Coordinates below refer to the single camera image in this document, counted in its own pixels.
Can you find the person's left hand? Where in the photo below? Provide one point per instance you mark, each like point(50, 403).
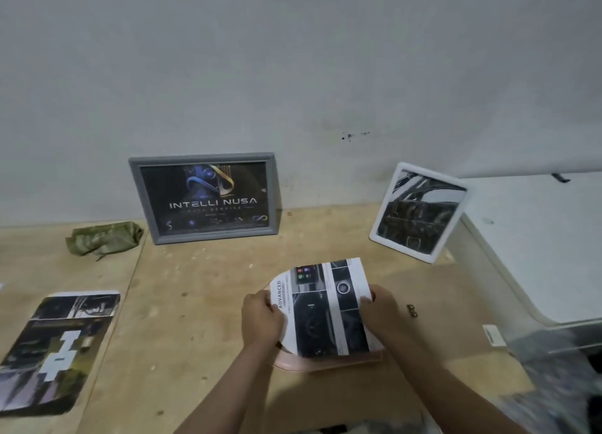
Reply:
point(260, 320)

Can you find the person's right hand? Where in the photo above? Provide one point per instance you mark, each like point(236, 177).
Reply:
point(383, 314)

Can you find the person's left thumb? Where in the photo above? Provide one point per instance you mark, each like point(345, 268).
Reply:
point(276, 310)

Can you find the person's right thumb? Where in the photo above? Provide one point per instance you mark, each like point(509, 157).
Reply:
point(367, 301)

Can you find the person's left forearm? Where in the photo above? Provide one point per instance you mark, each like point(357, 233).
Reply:
point(221, 391)

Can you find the person's right forearm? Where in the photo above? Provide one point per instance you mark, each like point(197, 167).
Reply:
point(451, 386)

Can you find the small metal hanger clip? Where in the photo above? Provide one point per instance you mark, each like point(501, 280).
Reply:
point(412, 311)

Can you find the white framed photo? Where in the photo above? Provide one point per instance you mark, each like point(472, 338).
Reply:
point(418, 212)

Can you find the small white label tag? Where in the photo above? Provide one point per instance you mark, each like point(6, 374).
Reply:
point(493, 336)

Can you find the grey framed dark poster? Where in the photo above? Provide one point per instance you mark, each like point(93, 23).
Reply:
point(206, 197)

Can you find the white cabinet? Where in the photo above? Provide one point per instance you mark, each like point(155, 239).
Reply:
point(536, 250)

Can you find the green crumpled cloth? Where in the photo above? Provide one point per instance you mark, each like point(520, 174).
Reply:
point(103, 239)

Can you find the patterned grey cloth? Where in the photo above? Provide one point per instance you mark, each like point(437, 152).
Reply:
point(550, 382)

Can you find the rounded printed photo sheet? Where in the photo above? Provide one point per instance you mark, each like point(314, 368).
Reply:
point(56, 351)

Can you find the small black hook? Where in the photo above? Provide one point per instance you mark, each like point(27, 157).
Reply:
point(560, 178)

